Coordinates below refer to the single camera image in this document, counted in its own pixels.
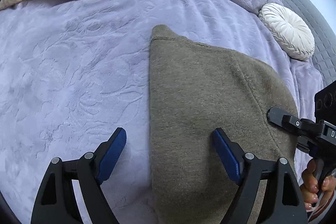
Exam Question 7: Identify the olive brown knit sweater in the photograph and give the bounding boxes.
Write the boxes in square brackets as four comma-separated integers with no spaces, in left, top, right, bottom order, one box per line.
[149,25,297,223]

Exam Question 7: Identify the person's right hand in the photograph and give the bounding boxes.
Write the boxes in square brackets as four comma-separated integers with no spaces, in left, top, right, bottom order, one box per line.
[300,159,335,211]

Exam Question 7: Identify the white and red sleeve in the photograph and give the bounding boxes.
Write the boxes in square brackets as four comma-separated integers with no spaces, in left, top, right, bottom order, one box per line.
[308,195,335,224]

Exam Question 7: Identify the round white pleated cushion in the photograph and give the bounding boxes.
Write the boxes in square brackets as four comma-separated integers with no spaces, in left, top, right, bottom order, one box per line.
[259,3,315,61]

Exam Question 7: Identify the grey quilted mattress cover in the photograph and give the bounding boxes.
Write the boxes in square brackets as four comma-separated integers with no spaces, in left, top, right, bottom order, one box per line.
[282,0,336,87]

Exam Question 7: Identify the lavender embossed bed blanket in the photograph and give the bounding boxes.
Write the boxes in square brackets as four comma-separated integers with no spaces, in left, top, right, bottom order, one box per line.
[1,0,322,223]

